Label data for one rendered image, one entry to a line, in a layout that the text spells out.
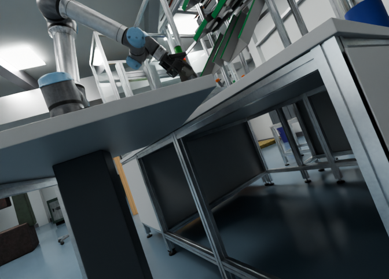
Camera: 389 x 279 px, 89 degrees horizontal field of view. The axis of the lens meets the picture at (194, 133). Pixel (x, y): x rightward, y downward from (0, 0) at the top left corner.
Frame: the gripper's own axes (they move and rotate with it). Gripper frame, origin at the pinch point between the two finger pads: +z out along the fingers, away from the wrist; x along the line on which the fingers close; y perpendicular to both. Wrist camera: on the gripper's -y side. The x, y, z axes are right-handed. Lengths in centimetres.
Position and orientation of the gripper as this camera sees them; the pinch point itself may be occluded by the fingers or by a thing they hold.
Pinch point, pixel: (193, 77)
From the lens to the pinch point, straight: 118.4
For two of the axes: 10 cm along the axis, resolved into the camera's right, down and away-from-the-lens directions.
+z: 7.7, 5.5, 3.1
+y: -3.8, 8.0, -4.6
